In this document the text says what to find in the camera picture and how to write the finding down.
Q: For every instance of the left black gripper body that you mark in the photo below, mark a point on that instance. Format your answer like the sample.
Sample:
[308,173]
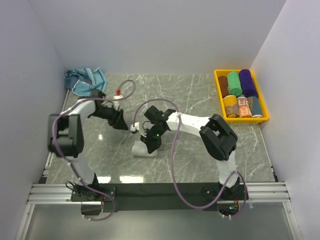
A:
[110,114]

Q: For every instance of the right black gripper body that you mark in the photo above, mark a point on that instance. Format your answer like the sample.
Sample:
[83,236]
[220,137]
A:
[153,136]

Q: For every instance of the white towel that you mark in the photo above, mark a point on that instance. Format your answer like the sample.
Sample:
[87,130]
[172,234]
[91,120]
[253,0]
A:
[139,149]

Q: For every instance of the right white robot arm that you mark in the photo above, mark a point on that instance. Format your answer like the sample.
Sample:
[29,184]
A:
[218,138]

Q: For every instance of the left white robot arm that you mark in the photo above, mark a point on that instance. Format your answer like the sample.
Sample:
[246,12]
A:
[66,138]

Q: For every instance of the brown rolled towel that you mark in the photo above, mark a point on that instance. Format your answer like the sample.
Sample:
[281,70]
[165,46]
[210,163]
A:
[223,84]

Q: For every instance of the yellow plastic bin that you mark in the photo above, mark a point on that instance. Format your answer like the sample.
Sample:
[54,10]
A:
[245,120]

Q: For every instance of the orange lettered rolled towel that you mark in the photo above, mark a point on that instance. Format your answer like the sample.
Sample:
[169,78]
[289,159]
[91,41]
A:
[243,107]

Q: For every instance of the green rolled towel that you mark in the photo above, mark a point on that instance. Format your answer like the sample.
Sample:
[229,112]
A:
[234,84]

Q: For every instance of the dark blue rolled towel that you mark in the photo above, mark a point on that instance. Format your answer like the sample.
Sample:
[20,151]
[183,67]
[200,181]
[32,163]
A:
[255,107]

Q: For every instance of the purple rolled towel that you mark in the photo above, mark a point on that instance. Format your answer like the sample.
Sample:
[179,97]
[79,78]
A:
[247,84]

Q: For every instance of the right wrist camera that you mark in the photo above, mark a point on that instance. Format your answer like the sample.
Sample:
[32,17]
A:
[135,128]

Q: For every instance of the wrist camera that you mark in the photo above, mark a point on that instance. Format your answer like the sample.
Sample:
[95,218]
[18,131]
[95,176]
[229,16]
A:
[118,97]
[135,128]

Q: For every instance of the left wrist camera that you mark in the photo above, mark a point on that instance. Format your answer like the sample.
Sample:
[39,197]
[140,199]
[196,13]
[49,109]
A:
[118,97]

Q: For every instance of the aluminium rail frame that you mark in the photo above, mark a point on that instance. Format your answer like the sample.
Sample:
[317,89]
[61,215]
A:
[259,211]

